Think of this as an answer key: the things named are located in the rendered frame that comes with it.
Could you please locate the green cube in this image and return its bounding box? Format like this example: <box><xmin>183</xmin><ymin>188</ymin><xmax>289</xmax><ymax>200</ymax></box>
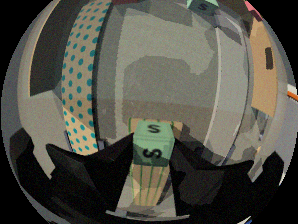
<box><xmin>133</xmin><ymin>120</ymin><xmax>174</xmax><ymax>168</ymax></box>

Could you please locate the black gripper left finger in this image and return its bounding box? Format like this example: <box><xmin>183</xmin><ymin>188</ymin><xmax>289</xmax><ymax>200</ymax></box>
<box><xmin>45</xmin><ymin>132</ymin><xmax>134</xmax><ymax>212</ymax></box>

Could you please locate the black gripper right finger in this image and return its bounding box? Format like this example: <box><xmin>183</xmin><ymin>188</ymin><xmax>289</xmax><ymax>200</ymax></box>
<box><xmin>169</xmin><ymin>137</ymin><xmax>254</xmax><ymax>217</ymax></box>

